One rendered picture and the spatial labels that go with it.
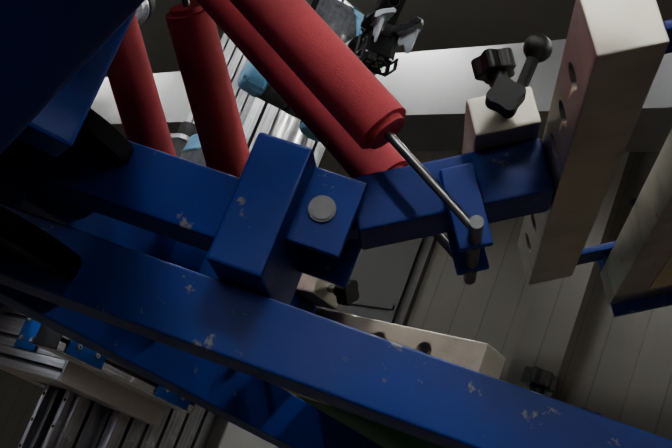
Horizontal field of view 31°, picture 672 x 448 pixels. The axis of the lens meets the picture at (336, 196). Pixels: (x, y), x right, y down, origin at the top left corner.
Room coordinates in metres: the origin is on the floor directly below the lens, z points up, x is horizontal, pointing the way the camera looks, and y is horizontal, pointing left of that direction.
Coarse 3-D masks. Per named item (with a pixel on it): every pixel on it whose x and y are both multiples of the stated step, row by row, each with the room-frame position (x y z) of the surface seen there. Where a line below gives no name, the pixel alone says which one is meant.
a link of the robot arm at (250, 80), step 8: (312, 0) 2.41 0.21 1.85; (248, 64) 2.16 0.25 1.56; (240, 72) 2.21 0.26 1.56; (248, 72) 2.16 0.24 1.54; (256, 72) 2.16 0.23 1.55; (240, 80) 2.18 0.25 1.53; (248, 80) 2.16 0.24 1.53; (256, 80) 2.16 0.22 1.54; (264, 80) 2.16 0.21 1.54; (240, 88) 2.20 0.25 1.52; (248, 88) 2.18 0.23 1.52; (256, 88) 2.18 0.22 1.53; (264, 88) 2.17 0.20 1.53; (272, 88) 2.17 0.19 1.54; (256, 96) 2.19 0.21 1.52; (264, 96) 2.19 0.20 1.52; (272, 96) 2.18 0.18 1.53; (272, 104) 2.21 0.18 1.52; (280, 104) 2.20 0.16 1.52
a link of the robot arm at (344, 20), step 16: (320, 0) 2.42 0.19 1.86; (336, 0) 2.45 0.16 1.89; (320, 16) 2.42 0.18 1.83; (336, 16) 2.43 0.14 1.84; (352, 16) 2.44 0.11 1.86; (336, 32) 2.43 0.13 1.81; (352, 32) 2.45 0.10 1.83; (272, 128) 2.47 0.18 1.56; (288, 128) 2.45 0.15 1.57; (304, 144) 2.48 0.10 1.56
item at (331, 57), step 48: (192, 0) 1.19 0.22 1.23; (240, 0) 0.98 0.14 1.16; (288, 0) 0.96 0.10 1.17; (144, 48) 1.29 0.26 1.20; (192, 48) 1.19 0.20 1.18; (240, 48) 1.12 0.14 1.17; (288, 48) 0.97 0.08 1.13; (336, 48) 0.95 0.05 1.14; (144, 96) 1.31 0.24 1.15; (192, 96) 1.23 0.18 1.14; (288, 96) 1.10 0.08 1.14; (336, 96) 0.95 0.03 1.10; (384, 96) 0.95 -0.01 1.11; (144, 144) 1.34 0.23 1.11; (240, 144) 1.26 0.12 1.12; (336, 144) 1.08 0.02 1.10; (384, 144) 0.98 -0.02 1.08
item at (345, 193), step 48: (48, 144) 0.80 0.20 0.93; (288, 144) 0.96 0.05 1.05; (48, 192) 1.09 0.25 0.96; (96, 192) 1.04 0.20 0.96; (144, 192) 1.03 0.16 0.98; (192, 192) 1.02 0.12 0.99; (240, 192) 0.96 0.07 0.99; (288, 192) 0.96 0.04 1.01; (336, 192) 0.98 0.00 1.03; (144, 240) 1.28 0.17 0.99; (192, 240) 1.06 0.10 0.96; (240, 240) 0.96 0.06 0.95; (288, 240) 0.99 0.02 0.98; (336, 240) 0.98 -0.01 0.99; (288, 288) 1.07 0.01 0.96
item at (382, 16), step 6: (378, 12) 1.96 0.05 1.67; (384, 12) 1.95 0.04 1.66; (390, 12) 1.93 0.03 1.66; (396, 12) 1.93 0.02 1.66; (378, 18) 1.97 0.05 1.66; (384, 18) 1.96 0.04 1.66; (372, 24) 2.01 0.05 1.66; (378, 24) 1.97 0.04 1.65; (384, 24) 1.99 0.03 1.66; (378, 30) 1.96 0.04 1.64; (378, 36) 1.97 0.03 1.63
